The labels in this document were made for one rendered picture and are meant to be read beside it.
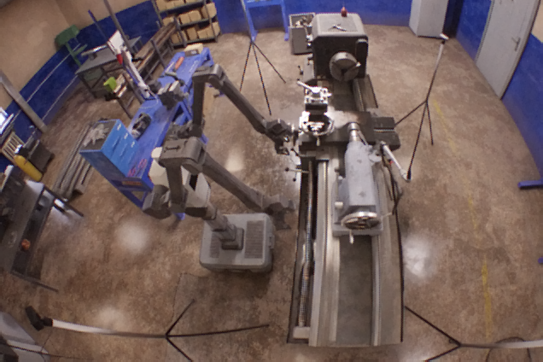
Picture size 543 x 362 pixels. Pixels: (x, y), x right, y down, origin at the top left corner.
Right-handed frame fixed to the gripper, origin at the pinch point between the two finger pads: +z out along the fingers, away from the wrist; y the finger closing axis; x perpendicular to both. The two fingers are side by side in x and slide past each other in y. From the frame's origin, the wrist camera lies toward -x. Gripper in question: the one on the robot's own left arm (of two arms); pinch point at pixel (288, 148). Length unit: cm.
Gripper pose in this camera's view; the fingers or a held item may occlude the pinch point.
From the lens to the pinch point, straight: 148.8
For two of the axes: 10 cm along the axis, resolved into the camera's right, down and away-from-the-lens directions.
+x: -7.7, 3.6, 5.2
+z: 6.3, 4.7, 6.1
